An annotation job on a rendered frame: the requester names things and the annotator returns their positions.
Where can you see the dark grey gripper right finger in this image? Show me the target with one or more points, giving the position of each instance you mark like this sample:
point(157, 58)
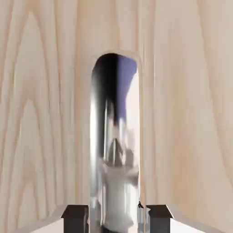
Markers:
point(158, 218)

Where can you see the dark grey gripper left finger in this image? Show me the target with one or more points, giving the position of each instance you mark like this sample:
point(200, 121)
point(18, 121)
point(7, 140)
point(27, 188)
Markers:
point(74, 218)

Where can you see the light wood drawer front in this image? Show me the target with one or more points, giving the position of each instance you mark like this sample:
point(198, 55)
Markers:
point(45, 109)

